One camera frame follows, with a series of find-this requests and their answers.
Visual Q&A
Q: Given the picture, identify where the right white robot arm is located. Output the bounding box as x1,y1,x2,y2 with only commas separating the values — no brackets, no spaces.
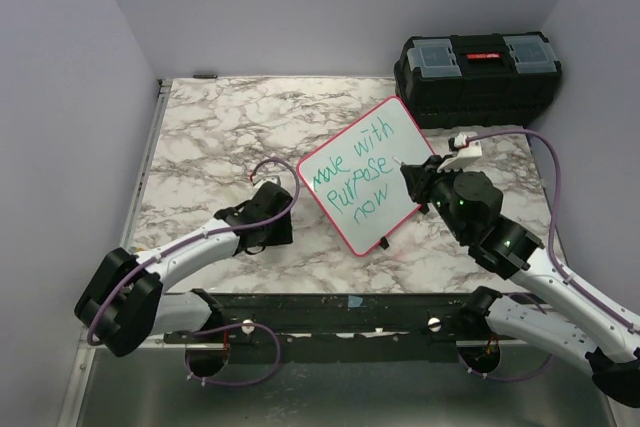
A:
400,156,639,408

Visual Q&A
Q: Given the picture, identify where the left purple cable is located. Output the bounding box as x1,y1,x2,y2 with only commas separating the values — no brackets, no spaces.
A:
87,157,301,388

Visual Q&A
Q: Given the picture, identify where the pink framed whiteboard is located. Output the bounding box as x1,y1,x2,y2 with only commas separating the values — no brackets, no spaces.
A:
297,96,434,257

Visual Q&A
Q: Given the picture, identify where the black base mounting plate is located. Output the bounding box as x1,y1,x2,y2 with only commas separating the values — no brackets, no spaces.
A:
164,287,502,364

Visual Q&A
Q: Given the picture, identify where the black plastic toolbox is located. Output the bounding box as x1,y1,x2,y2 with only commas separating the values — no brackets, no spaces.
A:
393,31,562,129

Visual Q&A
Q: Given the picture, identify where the aluminium table edge rail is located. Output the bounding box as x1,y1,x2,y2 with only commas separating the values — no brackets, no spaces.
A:
56,79,173,426

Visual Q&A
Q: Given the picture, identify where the blue tape piece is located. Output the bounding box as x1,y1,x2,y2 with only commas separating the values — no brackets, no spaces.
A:
347,295,364,309

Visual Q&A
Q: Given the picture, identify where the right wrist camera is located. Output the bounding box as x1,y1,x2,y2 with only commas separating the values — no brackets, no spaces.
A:
437,132,483,172

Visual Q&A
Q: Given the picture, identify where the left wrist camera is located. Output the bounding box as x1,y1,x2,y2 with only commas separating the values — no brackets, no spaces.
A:
254,175,282,189

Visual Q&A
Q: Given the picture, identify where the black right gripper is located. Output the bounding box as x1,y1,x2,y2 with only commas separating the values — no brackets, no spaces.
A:
402,154,469,242

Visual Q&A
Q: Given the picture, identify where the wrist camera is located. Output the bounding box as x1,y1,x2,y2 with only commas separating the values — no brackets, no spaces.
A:
254,175,282,189
437,132,483,172

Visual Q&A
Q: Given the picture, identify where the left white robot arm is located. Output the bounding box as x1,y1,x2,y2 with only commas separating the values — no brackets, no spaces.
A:
74,181,293,357

